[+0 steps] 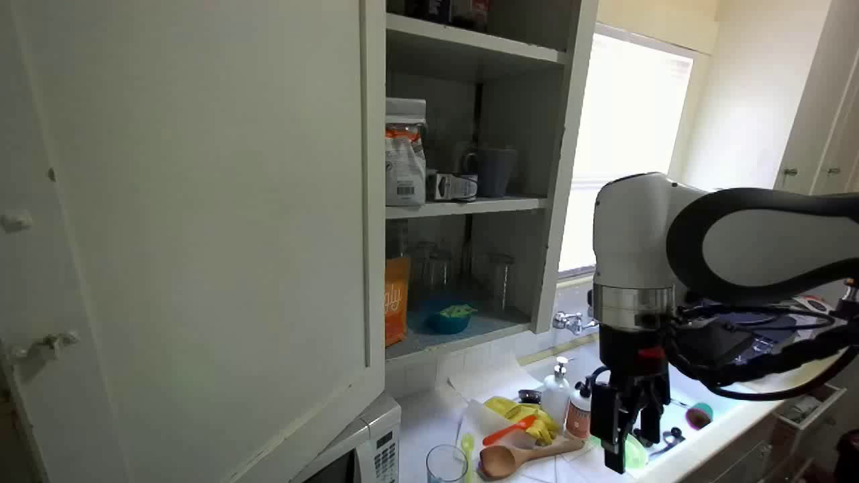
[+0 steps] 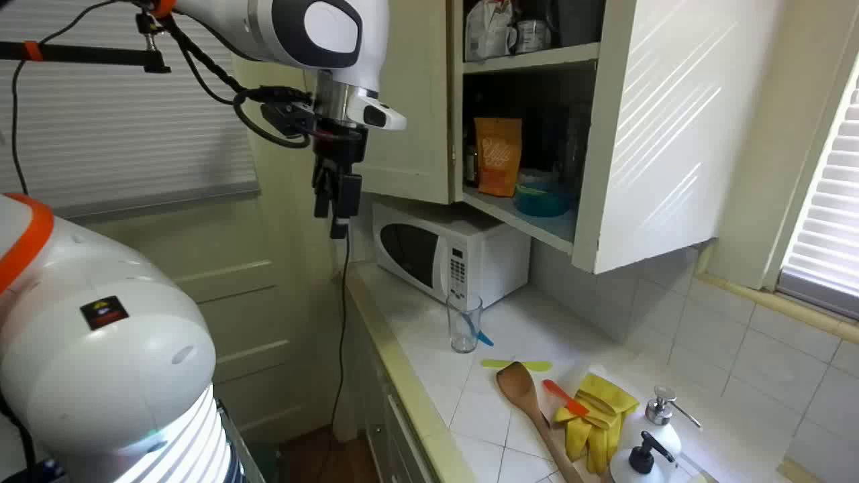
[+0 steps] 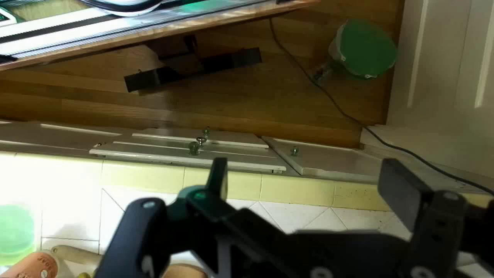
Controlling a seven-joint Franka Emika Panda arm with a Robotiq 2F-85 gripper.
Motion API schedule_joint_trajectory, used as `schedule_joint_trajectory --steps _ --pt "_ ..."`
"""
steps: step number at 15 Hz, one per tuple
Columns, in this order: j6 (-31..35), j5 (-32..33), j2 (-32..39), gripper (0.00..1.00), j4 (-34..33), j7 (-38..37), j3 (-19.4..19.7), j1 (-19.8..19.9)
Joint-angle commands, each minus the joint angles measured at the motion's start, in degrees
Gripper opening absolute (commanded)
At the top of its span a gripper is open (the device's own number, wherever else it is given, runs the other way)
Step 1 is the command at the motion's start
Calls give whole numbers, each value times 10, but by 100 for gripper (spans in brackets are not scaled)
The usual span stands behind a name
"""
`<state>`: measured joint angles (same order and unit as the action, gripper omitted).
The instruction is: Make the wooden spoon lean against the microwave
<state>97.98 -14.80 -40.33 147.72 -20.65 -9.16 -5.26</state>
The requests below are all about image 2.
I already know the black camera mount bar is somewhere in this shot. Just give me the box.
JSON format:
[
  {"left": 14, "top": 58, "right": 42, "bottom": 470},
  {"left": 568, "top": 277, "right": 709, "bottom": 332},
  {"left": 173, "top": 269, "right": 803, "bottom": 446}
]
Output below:
[{"left": 0, "top": 39, "right": 172, "bottom": 73}]

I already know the white window blind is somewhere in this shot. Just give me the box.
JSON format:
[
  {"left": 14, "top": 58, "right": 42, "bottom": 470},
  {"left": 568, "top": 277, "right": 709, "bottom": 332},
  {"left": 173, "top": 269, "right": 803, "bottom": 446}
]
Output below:
[{"left": 777, "top": 65, "right": 859, "bottom": 320}]

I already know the cream wall cabinet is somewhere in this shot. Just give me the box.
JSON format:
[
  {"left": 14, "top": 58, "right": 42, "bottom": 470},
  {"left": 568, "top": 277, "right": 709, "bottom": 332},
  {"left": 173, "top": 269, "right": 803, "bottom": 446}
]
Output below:
[{"left": 365, "top": 0, "right": 784, "bottom": 274}]

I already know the white patterned mug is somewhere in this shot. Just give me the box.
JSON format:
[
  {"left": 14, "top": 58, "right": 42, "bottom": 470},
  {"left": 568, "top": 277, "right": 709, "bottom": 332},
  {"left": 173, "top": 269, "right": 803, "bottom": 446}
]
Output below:
[{"left": 463, "top": 0, "right": 516, "bottom": 61}]

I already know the clear drinking glass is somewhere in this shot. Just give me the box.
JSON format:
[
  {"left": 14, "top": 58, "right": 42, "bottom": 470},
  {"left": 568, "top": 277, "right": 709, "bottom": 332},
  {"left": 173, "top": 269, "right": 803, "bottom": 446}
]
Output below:
[{"left": 444, "top": 292, "right": 483, "bottom": 353}]

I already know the orange handled utensil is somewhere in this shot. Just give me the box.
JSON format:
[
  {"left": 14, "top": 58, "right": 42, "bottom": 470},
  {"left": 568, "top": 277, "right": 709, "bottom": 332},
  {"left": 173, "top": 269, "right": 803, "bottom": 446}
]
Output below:
[{"left": 542, "top": 379, "right": 587, "bottom": 418}]

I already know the orange snack bag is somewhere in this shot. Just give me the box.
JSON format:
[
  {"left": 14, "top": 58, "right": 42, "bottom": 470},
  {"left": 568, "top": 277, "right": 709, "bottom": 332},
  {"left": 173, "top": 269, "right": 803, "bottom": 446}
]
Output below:
[{"left": 474, "top": 117, "right": 521, "bottom": 199}]

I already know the white soap pump bottle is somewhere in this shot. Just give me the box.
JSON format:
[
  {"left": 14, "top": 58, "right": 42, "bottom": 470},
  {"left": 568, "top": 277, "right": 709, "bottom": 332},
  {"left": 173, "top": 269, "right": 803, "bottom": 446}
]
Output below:
[{"left": 644, "top": 387, "right": 699, "bottom": 457}]

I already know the white microwave oven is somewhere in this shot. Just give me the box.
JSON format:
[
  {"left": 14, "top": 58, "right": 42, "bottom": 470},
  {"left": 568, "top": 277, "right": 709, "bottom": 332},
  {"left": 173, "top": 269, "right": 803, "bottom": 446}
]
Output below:
[{"left": 369, "top": 202, "right": 530, "bottom": 306}]

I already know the teal bowl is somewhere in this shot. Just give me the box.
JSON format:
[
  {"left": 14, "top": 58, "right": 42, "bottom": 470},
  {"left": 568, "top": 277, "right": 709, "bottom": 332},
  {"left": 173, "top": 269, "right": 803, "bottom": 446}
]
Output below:
[{"left": 513, "top": 169, "right": 568, "bottom": 216}]

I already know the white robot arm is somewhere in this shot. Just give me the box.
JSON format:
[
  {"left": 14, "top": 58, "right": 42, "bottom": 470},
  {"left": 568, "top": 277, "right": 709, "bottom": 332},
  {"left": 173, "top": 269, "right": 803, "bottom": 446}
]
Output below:
[{"left": 0, "top": 0, "right": 406, "bottom": 483}]

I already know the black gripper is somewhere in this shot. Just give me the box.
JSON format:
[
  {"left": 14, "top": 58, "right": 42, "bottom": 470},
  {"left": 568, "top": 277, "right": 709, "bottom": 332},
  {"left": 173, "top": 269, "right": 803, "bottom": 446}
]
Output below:
[{"left": 312, "top": 120, "right": 368, "bottom": 238}]

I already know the black pump soap bottle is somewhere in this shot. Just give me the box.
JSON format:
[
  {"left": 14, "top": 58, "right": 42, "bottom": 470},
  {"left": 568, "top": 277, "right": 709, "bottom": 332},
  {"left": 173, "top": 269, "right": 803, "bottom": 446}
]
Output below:
[{"left": 610, "top": 431, "right": 677, "bottom": 483}]

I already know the yellow green spatula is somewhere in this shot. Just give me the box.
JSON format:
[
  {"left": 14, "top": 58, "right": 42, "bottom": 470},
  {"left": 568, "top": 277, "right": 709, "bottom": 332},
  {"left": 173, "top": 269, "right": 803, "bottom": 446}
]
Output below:
[{"left": 481, "top": 357, "right": 556, "bottom": 376}]

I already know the wooden spoon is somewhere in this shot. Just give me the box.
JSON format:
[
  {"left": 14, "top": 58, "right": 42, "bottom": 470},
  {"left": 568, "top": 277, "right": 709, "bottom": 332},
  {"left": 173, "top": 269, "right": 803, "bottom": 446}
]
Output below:
[{"left": 495, "top": 361, "right": 581, "bottom": 483}]

